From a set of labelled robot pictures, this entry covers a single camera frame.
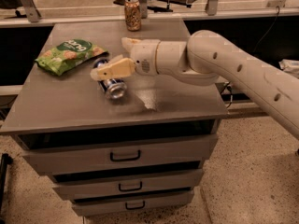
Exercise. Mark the green chip bag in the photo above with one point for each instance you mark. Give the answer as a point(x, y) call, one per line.
point(68, 55)

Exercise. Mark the top grey drawer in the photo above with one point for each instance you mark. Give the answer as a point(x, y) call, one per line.
point(89, 158)

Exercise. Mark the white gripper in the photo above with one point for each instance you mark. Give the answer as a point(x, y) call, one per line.
point(144, 57)

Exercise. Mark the grey drawer cabinet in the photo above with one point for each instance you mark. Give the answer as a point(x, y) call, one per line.
point(72, 111)

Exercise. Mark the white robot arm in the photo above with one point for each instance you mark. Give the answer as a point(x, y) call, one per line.
point(201, 60)

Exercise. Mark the grey drawer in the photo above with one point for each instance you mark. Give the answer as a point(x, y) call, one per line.
point(113, 186)
point(89, 158)
point(132, 203)

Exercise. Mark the middle grey drawer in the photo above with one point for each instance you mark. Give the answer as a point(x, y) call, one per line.
point(113, 186)

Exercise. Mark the bottom grey drawer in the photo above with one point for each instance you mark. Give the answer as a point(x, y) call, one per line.
point(132, 203)

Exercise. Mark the blue pepsi can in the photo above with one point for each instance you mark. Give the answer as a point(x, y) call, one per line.
point(114, 88)

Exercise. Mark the gold patterned can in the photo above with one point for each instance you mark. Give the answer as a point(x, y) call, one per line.
point(132, 15)

